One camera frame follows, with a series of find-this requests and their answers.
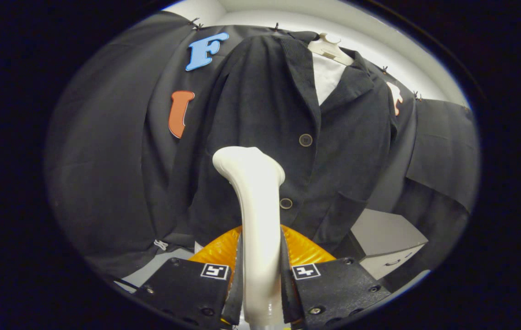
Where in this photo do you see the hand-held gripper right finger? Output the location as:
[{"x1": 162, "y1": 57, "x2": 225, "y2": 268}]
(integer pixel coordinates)
[{"x1": 280, "y1": 225, "x2": 391, "y2": 330}]

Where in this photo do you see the black backdrop cloth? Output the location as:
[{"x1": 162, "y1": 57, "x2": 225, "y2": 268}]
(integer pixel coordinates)
[{"x1": 44, "y1": 10, "x2": 481, "y2": 294}]

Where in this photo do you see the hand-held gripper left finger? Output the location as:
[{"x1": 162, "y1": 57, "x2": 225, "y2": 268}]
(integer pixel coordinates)
[{"x1": 134, "y1": 225, "x2": 245, "y2": 329}]

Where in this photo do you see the white mannequin torso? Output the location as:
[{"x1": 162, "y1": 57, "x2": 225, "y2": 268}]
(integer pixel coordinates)
[{"x1": 194, "y1": 32, "x2": 355, "y2": 253}]

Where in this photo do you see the grey cabinet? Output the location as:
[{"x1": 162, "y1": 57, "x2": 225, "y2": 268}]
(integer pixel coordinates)
[{"x1": 334, "y1": 209, "x2": 429, "y2": 281}]

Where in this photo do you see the white garment steamer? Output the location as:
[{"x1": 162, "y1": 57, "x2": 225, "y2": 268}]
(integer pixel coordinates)
[{"x1": 212, "y1": 147, "x2": 286, "y2": 327}]

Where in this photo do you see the black blazer jacket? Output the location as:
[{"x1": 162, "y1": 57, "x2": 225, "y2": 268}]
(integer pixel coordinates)
[{"x1": 169, "y1": 31, "x2": 398, "y2": 253}]

